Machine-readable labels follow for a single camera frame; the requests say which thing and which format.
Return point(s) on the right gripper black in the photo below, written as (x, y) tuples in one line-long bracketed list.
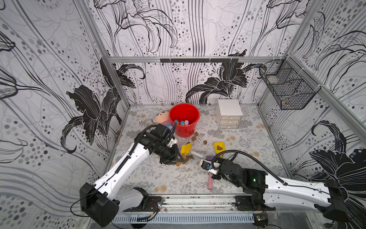
[(218, 168)]

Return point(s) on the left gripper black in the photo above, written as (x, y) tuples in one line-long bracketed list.
[(172, 155)]

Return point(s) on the green cleaning brush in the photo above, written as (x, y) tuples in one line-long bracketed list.
[(197, 155)]

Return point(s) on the yellow trowel wooden handle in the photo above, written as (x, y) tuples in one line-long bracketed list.
[(184, 151)]

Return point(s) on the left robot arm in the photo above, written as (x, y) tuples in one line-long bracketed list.
[(99, 200)]

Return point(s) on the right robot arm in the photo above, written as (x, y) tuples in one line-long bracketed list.
[(269, 192)]

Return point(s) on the red plastic bucket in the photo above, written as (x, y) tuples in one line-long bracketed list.
[(182, 112)]

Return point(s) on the plush doll toy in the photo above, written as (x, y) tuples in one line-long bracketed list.
[(161, 118)]

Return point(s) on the white mini drawer cabinet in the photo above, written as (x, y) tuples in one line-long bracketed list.
[(228, 113)]

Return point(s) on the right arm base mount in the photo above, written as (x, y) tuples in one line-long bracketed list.
[(252, 203)]

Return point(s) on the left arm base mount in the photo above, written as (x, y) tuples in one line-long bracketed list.
[(148, 204)]

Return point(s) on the black wire wall basket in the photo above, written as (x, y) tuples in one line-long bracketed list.
[(287, 84)]

